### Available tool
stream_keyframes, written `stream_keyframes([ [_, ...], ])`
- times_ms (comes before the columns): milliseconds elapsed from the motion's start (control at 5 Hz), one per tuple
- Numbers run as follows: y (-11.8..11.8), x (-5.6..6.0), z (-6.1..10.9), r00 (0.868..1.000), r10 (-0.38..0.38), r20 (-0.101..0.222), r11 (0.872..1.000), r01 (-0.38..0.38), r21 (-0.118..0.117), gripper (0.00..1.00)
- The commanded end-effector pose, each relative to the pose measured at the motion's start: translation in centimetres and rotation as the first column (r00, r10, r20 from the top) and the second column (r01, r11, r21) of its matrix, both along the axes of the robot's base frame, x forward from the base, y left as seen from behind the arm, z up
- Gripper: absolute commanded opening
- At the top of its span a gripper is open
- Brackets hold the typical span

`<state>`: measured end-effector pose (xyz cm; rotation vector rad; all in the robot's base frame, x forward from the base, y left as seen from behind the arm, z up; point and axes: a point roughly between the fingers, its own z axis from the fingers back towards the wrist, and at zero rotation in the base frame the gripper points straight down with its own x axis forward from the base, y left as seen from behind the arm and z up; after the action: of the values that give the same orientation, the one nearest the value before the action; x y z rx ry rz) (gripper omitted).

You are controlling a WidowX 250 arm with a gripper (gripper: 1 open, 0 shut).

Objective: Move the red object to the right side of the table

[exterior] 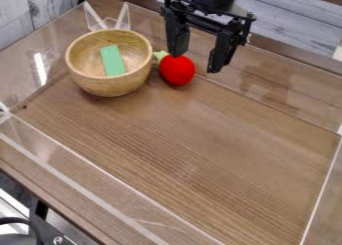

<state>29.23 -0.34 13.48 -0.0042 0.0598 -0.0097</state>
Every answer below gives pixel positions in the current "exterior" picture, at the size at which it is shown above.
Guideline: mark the red felt strawberry toy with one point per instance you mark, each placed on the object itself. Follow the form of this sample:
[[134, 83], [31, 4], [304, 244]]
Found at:
[[175, 69]]

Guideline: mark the green rectangular block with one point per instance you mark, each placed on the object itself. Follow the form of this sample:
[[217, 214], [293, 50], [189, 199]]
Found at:
[[113, 60]]

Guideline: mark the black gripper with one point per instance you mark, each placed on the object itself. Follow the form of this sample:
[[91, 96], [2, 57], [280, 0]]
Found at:
[[212, 15]]

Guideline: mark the clear acrylic tray walls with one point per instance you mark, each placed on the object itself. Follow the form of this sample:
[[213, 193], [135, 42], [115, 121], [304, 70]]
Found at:
[[217, 163]]

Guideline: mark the wooden bowl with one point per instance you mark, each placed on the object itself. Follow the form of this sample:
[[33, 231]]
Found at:
[[86, 67]]

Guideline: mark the black table leg bracket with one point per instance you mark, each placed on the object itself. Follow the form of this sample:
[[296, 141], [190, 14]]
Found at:
[[50, 234]]

